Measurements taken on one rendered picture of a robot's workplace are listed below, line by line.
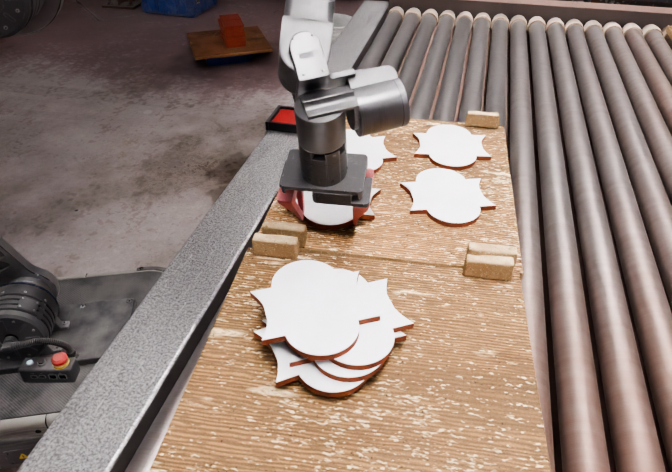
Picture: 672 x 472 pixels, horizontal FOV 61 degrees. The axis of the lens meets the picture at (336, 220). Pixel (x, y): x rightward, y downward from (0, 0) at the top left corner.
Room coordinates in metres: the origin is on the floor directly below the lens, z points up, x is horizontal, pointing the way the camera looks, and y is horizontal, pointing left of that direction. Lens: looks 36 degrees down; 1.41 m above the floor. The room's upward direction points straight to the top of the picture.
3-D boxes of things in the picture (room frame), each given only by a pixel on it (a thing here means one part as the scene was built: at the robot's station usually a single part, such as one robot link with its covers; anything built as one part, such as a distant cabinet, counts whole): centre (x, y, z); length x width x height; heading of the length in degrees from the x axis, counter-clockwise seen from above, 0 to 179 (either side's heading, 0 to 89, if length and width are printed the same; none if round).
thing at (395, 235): (0.77, -0.10, 0.93); 0.41 x 0.35 x 0.02; 170
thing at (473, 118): (0.94, -0.26, 0.95); 0.06 x 0.02 x 0.03; 80
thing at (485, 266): (0.53, -0.19, 0.95); 0.06 x 0.02 x 0.03; 81
